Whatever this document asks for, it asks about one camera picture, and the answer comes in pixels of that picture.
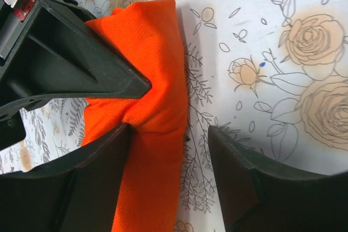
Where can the orange t shirt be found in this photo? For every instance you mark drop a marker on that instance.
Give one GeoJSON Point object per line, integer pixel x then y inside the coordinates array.
{"type": "Point", "coordinates": [147, 34]}

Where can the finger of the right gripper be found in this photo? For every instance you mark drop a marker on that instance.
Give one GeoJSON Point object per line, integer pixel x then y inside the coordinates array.
{"type": "Point", "coordinates": [79, 62]}

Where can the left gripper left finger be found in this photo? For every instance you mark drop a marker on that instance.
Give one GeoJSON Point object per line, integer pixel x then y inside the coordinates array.
{"type": "Point", "coordinates": [75, 192]}

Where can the floral table mat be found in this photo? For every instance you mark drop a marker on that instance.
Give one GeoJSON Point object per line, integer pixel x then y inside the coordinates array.
{"type": "Point", "coordinates": [272, 74]}

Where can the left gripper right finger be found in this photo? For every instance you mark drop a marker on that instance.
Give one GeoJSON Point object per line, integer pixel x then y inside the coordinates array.
{"type": "Point", "coordinates": [257, 193]}

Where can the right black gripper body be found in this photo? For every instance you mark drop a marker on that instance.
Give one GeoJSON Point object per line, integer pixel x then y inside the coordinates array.
{"type": "Point", "coordinates": [18, 49]}

